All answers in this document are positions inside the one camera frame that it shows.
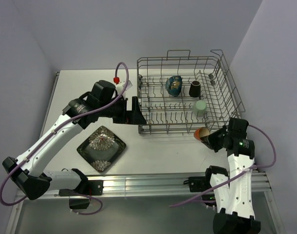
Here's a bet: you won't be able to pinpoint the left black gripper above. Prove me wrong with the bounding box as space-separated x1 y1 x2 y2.
98 96 146 124

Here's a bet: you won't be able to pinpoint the small orange cup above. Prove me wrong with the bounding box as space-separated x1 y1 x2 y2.
193 127 210 141

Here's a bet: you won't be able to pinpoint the mint green cup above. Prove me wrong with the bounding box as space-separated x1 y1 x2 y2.
192 100 207 117

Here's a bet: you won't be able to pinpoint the blue patterned bowl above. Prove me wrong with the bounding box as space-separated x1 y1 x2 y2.
165 76 183 97

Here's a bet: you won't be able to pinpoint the black ceramic mug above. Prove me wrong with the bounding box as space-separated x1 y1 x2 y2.
189 80 201 98

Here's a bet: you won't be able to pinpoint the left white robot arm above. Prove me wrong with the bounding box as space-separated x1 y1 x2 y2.
2 80 146 200

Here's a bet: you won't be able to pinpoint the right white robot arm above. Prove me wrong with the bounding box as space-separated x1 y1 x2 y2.
200 118 261 234

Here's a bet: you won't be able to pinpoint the black floral square plate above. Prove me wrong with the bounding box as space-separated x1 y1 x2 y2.
77 126 127 173

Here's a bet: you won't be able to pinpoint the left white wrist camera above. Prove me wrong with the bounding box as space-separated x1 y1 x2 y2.
113 77 132 98

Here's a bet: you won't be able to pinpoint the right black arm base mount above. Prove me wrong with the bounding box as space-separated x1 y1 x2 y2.
183 168 212 193

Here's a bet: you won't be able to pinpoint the grey wire dish rack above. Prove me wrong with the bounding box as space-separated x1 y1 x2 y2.
137 49 245 135

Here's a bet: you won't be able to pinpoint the aluminium table edge rail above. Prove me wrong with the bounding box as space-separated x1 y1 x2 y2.
12 172 272 198

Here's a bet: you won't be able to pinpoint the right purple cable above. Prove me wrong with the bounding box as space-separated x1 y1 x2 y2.
169 125 277 208

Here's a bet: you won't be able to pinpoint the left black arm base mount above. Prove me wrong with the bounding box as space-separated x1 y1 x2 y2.
58 180 104 210

